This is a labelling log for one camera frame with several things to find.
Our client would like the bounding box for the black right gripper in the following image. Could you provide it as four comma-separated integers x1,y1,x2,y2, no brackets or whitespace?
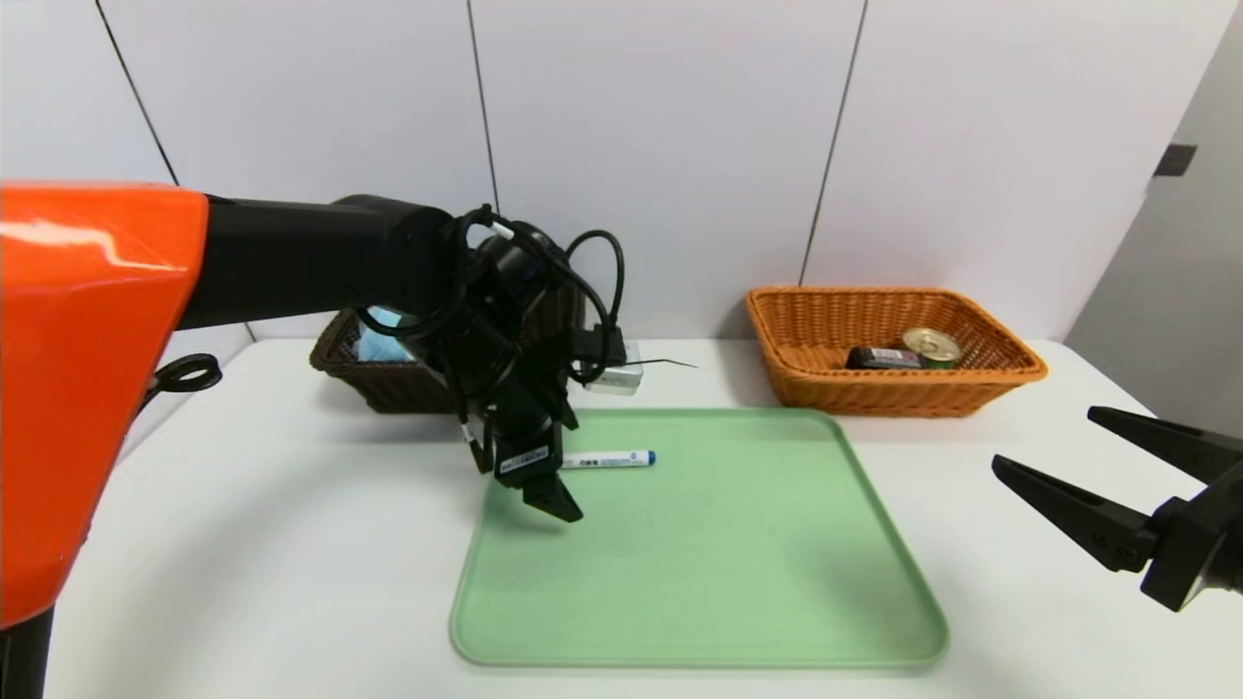
991,405,1243,613

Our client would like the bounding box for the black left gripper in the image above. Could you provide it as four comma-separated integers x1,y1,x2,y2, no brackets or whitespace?
489,368,584,523

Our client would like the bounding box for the blue whiteboard marker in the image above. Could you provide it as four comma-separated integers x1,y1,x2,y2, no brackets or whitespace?
561,449,657,471

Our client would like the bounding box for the blue mesh bath loofah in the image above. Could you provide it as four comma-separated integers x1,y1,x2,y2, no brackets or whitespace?
357,306,411,363

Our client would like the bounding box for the tin can with pull tab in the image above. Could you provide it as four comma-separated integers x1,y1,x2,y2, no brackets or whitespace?
901,328,963,370

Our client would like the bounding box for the dark brown wicker basket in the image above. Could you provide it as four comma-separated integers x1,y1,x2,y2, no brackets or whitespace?
310,280,589,416

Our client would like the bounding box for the orange wicker basket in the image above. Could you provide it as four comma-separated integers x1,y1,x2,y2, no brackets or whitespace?
746,286,1050,419

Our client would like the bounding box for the green plastic tray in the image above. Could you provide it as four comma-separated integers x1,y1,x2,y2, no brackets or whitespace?
452,407,951,670

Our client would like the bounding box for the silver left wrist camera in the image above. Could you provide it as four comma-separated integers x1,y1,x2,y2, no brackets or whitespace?
586,340,645,397

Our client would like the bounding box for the black left camera cable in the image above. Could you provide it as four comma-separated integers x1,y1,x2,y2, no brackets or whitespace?
566,230,628,385

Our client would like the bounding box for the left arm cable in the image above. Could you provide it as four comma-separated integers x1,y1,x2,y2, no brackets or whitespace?
354,204,622,389

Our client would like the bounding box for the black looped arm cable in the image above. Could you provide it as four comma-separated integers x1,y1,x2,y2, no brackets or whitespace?
146,353,223,411

